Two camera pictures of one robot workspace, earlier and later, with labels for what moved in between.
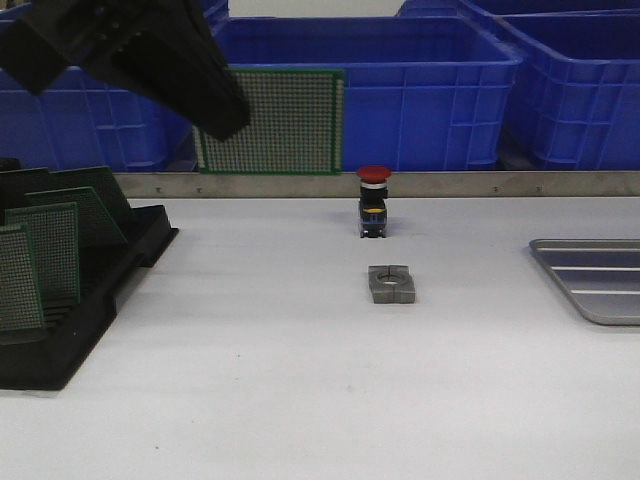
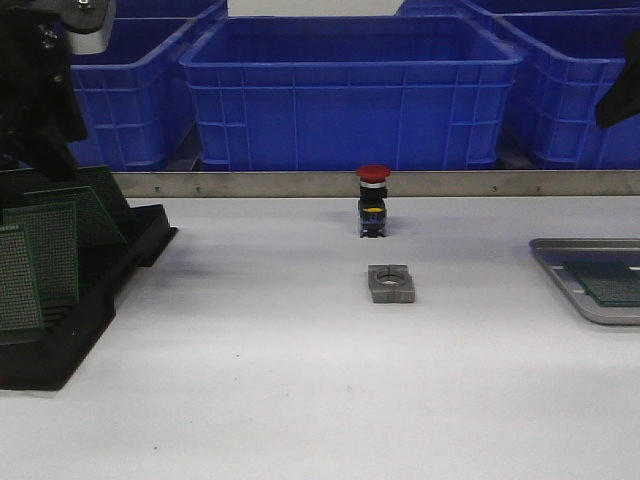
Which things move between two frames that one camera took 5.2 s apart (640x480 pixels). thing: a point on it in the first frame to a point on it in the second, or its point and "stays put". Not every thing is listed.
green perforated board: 96,227 stays put
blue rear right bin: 426,9 stays put
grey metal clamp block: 391,284 stays put
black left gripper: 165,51 to 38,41
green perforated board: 19,299 stays put
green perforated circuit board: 296,126 to 611,283
